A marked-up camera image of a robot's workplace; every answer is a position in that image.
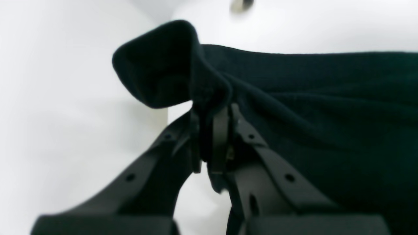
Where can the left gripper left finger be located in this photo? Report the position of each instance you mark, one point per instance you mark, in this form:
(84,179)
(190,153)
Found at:
(142,199)

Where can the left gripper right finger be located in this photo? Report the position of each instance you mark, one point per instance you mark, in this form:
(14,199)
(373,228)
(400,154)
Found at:
(269,196)

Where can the black t-shirt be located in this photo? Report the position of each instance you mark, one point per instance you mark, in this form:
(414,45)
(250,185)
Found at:
(348,122)

